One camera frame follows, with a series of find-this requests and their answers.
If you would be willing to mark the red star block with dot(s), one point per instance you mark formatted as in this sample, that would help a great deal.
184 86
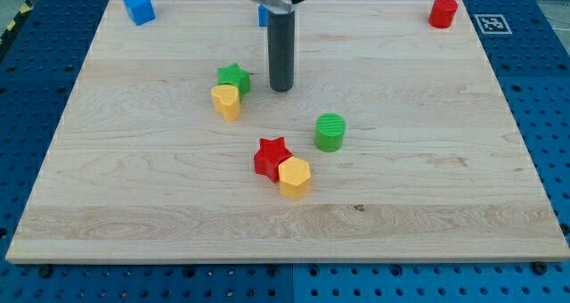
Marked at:
271 153

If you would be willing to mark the blue cube block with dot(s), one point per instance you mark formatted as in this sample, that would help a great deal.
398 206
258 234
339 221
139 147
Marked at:
139 11

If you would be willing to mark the yellow hexagon block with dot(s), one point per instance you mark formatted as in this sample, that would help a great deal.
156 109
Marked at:
295 178

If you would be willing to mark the yellow heart block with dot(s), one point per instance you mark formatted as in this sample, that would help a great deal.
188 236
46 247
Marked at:
226 100

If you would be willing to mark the small blue block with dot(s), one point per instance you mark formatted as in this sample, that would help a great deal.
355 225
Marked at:
262 12

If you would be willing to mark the green star block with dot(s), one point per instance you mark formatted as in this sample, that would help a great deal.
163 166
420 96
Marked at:
234 75

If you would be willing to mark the green cylinder block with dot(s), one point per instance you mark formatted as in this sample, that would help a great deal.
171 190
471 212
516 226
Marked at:
329 133

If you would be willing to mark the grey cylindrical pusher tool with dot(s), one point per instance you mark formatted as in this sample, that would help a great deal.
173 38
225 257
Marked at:
281 50

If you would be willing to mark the red cylinder block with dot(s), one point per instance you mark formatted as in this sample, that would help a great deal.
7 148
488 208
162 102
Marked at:
442 13

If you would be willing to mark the black white fiducial marker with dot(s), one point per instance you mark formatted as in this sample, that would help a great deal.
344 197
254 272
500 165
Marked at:
492 24

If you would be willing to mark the wooden board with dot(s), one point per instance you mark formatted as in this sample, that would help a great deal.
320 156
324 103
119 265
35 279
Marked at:
143 170

